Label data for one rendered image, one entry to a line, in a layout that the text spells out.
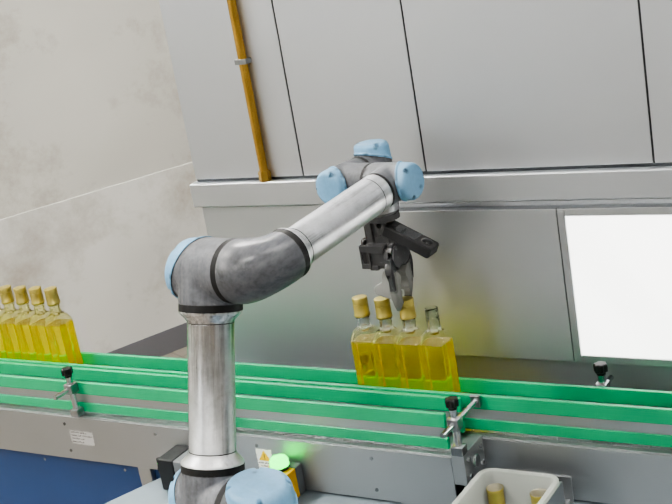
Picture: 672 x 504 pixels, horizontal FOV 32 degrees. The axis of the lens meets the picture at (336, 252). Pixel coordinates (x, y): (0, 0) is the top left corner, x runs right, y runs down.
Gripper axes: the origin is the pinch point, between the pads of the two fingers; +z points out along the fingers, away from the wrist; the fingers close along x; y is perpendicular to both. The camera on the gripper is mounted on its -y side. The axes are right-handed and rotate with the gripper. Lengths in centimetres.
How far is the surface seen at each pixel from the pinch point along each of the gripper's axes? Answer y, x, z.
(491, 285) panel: -14.7, -12.2, 0.5
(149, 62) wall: 254, -232, -25
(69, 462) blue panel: 100, 13, 43
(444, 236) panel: -5.1, -12.3, -10.6
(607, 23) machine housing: -45, -15, -53
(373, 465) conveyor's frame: 5.3, 15.4, 31.6
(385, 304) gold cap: 4.4, 1.1, 0.3
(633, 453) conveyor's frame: -49, 6, 28
